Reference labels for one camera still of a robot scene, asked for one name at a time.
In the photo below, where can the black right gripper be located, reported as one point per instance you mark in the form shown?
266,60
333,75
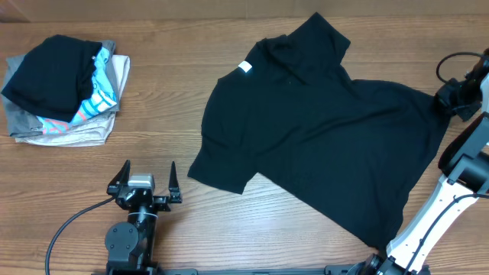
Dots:
442,99

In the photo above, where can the folded blue striped garment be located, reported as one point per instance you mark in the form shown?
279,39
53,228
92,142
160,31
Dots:
102,99

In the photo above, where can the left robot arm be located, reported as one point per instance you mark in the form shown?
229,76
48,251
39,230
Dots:
130,244

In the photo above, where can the folded black garment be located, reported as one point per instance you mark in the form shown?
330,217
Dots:
54,78

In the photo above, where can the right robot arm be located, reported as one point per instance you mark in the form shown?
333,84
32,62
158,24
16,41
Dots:
464,179

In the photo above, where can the folded beige garment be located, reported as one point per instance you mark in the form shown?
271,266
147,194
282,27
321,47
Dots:
93,132

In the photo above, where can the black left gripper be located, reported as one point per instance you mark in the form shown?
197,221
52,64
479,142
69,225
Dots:
164,202

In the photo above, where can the black t-shirt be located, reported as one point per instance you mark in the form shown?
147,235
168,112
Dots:
350,148

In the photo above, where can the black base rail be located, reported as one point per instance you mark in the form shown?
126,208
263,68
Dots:
328,270

